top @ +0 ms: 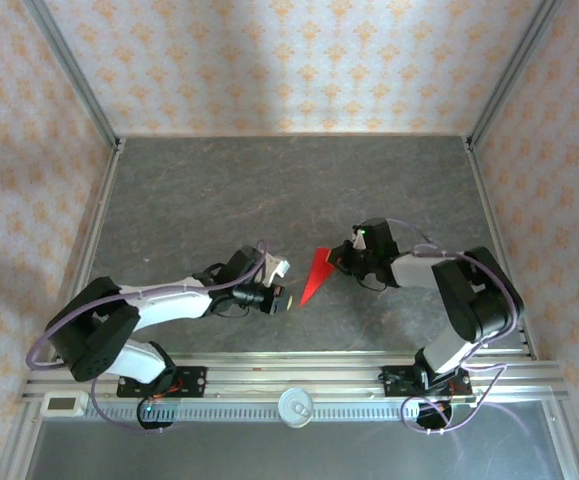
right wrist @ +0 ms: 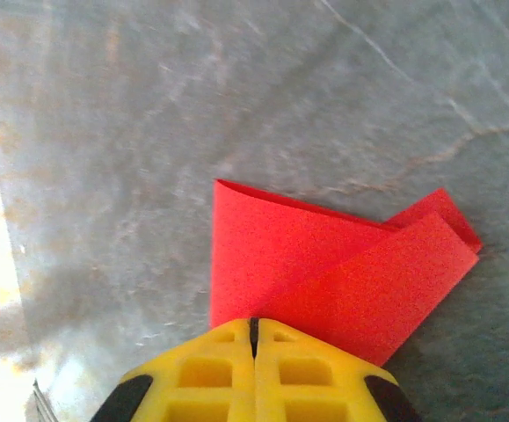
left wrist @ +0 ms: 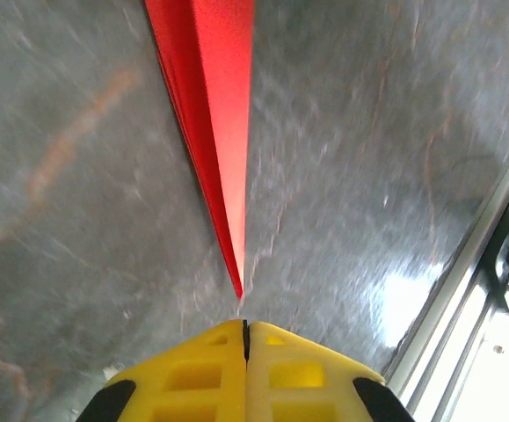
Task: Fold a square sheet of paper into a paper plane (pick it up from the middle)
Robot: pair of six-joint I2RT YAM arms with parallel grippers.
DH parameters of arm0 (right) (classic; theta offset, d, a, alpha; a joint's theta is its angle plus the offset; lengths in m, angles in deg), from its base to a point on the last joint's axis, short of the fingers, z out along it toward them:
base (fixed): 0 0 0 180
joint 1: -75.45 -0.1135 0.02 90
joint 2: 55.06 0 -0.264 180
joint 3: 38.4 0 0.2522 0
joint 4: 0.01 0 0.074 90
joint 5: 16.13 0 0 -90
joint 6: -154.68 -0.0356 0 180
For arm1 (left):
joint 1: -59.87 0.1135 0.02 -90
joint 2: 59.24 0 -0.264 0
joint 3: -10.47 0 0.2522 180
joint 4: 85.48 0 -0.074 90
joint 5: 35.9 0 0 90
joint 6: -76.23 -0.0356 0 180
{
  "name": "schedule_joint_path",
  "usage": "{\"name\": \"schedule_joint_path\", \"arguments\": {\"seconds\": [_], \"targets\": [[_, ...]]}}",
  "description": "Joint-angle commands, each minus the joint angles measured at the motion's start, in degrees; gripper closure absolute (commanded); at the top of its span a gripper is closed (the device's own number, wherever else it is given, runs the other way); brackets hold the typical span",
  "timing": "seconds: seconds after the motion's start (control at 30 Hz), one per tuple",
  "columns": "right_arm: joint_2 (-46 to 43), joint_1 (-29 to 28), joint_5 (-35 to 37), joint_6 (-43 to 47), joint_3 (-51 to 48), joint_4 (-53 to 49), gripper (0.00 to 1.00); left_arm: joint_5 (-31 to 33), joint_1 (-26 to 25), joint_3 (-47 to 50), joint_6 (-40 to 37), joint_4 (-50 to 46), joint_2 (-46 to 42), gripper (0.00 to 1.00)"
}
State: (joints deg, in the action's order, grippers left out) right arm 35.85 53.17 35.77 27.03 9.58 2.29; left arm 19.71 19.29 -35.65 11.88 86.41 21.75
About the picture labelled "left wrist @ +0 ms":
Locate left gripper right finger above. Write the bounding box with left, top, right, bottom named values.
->
left=245, top=320, right=416, bottom=422

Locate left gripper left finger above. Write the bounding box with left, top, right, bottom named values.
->
left=76, top=319, right=249, bottom=422

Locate long aluminium mounting rail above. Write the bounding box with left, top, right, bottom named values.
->
left=383, top=122, right=509, bottom=422

